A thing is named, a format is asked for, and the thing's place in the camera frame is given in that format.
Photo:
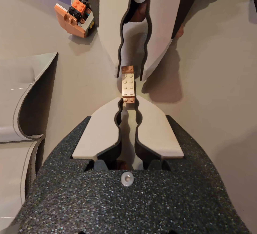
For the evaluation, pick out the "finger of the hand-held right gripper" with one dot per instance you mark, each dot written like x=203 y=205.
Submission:
x=112 y=17
x=162 y=27

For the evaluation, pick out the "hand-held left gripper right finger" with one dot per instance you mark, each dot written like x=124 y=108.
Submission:
x=158 y=135

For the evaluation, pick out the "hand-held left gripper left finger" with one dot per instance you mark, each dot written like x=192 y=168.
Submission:
x=96 y=135

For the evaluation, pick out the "brown toy brick model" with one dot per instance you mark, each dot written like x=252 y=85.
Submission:
x=76 y=17

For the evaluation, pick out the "tan two-stud brick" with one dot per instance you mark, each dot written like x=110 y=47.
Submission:
x=127 y=69

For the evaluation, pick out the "long orange studded plate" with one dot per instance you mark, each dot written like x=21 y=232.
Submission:
x=128 y=85

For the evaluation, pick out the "grey instruction booklet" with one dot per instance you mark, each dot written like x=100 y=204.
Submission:
x=20 y=97

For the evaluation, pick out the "grey desk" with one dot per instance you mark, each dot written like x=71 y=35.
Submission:
x=200 y=77

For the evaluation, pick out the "person's right hand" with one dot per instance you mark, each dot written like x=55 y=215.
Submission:
x=140 y=13

